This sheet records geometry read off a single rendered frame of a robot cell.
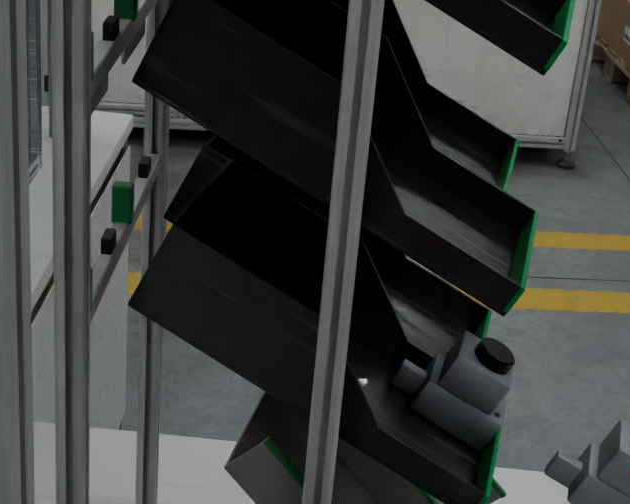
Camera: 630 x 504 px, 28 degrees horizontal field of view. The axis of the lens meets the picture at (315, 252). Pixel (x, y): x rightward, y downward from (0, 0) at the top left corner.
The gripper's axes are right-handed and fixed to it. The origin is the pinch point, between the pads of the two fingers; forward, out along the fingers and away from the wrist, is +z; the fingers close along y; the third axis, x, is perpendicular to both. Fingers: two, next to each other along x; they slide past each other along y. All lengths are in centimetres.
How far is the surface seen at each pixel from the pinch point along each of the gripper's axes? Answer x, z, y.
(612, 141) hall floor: 112, 51, -429
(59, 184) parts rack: -35.2, 25.6, 14.0
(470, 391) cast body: -8.3, 10.4, 0.0
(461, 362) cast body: -10.7, 10.2, 0.0
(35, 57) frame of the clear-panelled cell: -32, 96, -109
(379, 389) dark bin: -10.0, 17.0, -0.1
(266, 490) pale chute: -7.9, 25.0, 7.5
